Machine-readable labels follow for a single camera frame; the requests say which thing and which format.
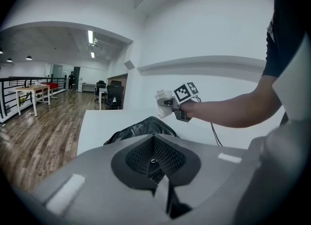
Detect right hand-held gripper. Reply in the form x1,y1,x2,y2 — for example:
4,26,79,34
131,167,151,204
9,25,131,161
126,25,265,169
157,81,200,123

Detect person's black t-shirt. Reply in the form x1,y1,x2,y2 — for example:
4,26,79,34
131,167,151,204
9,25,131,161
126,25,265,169
261,0,311,78

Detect wooden top table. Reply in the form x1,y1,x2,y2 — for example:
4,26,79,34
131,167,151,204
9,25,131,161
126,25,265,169
15,85,51,117

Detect long white desk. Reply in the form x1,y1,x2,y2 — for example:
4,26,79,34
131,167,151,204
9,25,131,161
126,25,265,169
81,83,97,93

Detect pale blue top desk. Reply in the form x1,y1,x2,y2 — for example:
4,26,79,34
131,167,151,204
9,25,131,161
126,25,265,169
98,87,109,110

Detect black metal railing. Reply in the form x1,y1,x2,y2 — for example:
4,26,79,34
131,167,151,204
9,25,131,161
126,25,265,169
0,77,68,120

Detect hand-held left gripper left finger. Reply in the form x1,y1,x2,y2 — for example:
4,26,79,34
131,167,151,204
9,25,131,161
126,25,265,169
31,133,156,220

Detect dark green door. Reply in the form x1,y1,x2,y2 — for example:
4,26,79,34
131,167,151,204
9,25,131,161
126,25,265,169
73,66,81,92

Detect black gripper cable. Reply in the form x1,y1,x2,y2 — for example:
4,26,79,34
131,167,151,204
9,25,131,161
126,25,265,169
210,121,223,147

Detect black leather bag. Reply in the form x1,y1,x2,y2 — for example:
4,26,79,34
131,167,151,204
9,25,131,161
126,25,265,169
103,116,181,147

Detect person's right hand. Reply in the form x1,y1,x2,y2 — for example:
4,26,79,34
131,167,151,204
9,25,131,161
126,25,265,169
180,98,204,121

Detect person's right forearm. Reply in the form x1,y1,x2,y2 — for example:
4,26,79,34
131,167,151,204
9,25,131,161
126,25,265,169
194,74,282,129

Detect beige cloth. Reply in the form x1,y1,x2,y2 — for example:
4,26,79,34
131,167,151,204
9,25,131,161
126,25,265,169
155,88,175,119

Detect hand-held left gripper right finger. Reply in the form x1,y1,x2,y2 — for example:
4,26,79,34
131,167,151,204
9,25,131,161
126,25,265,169
154,133,249,210

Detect frosted glass partition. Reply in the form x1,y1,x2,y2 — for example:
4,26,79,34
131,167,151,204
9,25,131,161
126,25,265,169
52,64,64,91

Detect red top table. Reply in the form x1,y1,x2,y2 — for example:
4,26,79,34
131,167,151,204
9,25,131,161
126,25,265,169
40,82,59,100

